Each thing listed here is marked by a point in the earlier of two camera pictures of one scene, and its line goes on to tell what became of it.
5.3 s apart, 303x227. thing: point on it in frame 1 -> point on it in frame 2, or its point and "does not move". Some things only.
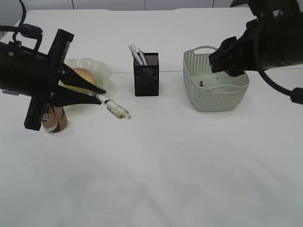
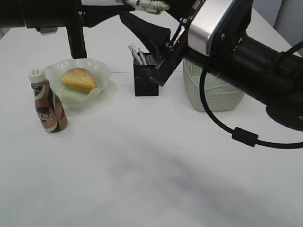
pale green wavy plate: (102, 72) does not move
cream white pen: (112, 107) -> (156, 5)
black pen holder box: (147, 77) does not move
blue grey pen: (136, 55) does not move
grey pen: (142, 56) does not move
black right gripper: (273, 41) -> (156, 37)
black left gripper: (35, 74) -> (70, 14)
